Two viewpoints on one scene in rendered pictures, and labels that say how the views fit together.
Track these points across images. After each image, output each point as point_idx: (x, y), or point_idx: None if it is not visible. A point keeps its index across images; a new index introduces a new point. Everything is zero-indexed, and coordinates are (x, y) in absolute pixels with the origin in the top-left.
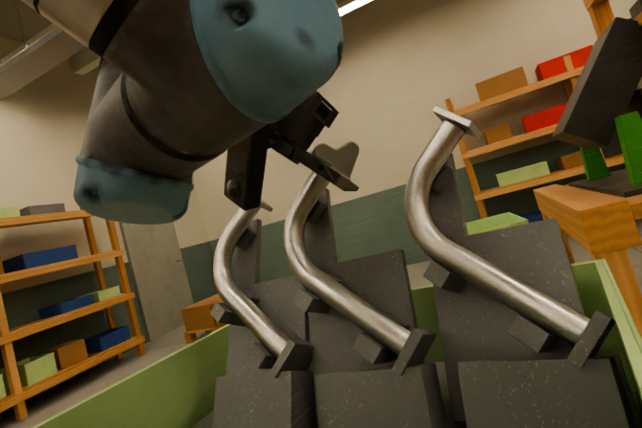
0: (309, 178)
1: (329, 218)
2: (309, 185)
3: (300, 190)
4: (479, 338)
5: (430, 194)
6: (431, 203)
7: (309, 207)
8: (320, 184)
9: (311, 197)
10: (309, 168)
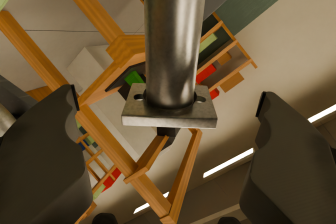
0: (184, 67)
1: None
2: (168, 51)
3: (191, 23)
4: None
5: (19, 108)
6: (7, 99)
7: None
8: (147, 63)
9: (148, 22)
10: (73, 174)
